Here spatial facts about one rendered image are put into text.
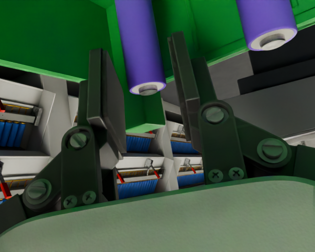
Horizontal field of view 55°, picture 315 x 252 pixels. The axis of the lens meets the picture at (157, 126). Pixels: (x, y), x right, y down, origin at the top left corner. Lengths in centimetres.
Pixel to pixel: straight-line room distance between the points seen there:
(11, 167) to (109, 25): 64
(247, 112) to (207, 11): 49
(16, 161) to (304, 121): 64
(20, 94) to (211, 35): 74
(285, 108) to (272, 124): 4
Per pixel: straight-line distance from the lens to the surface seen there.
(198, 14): 18
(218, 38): 17
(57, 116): 92
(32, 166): 84
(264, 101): 65
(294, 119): 64
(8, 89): 85
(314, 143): 77
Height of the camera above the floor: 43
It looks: 11 degrees down
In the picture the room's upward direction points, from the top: 170 degrees clockwise
